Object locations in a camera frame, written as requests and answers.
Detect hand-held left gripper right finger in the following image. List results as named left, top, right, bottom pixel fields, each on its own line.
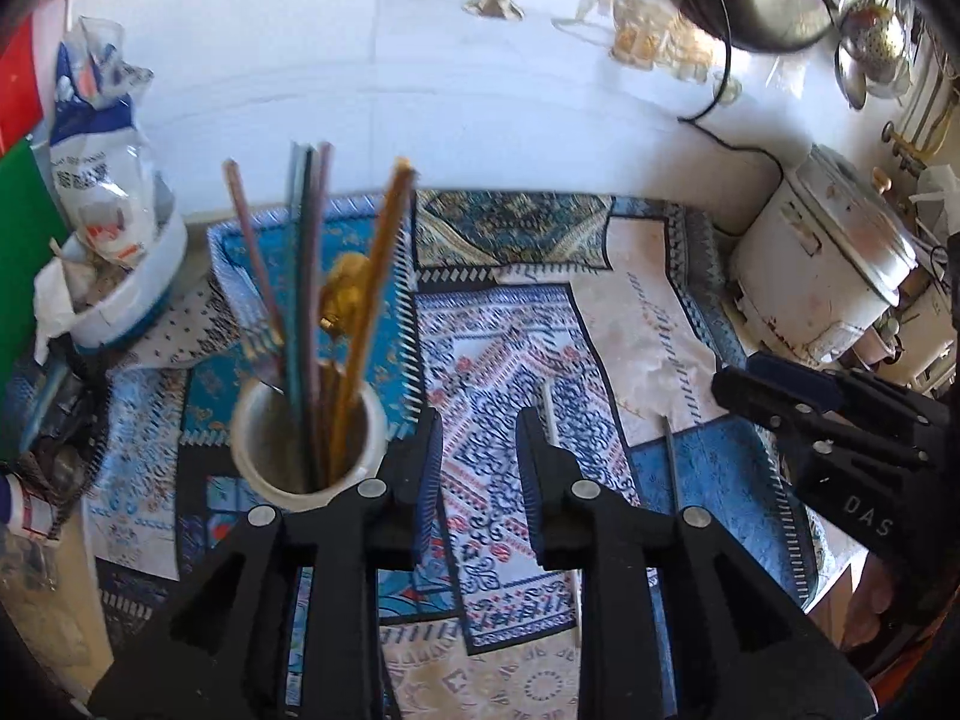
left=517, top=405, right=878, bottom=720

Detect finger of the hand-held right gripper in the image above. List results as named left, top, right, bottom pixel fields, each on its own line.
left=742, top=355, right=938, bottom=425
left=711, top=366, right=935, bottom=470

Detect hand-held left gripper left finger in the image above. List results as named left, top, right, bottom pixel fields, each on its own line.
left=86, top=405, right=445, bottom=720

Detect white utensil cup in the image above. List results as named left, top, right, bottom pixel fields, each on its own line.
left=229, top=362, right=391, bottom=516

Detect gold spoon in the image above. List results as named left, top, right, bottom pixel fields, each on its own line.
left=319, top=253, right=373, bottom=365

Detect teal chopstick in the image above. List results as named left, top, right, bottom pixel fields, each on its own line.
left=288, top=140, right=310, bottom=481
left=301, top=144, right=320, bottom=485

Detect pinkish brown chopstick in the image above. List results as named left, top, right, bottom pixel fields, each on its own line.
left=223, top=158, right=286, bottom=383

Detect purple grey chopstick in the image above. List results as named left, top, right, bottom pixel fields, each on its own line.
left=311, top=140, right=335, bottom=421

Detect person's right hand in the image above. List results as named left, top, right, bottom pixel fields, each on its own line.
left=846, top=561, right=905, bottom=662

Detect patterned blue tablecloth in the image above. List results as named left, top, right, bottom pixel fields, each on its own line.
left=81, top=190, right=826, bottom=720

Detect white rice cooker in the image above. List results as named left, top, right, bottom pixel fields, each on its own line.
left=729, top=142, right=922, bottom=370

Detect brass tap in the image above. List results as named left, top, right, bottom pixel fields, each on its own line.
left=879, top=118, right=950, bottom=177

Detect steel ladle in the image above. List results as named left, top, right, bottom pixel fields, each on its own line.
left=835, top=51, right=871, bottom=112

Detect white plastic bowl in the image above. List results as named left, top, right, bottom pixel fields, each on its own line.
left=36, top=208, right=190, bottom=351

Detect steel colander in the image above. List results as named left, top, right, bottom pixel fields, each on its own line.
left=835, top=0, right=920, bottom=100

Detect black mesh pouch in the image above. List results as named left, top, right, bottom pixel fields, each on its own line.
left=0, top=341, right=115, bottom=485

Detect clear glass cups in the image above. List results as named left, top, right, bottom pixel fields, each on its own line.
left=574, top=0, right=717, bottom=82

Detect white crumpled paper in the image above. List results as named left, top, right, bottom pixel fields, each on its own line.
left=32, top=261, right=80, bottom=365

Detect white tube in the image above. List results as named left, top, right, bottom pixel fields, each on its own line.
left=0, top=475, right=55, bottom=542

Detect clear plastic bag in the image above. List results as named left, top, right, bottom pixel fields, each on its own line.
left=0, top=532, right=102, bottom=695

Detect green board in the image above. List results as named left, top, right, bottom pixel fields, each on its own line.
left=0, top=133, right=70, bottom=410

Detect blue white plastic bag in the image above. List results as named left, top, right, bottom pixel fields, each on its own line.
left=49, top=15, right=175, bottom=271

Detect red white package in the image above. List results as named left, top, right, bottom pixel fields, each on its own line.
left=0, top=0, right=70, bottom=155

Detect black power cable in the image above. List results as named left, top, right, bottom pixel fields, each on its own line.
left=677, top=0, right=787, bottom=192

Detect braided black white cable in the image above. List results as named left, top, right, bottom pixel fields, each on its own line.
left=13, top=427, right=102, bottom=537

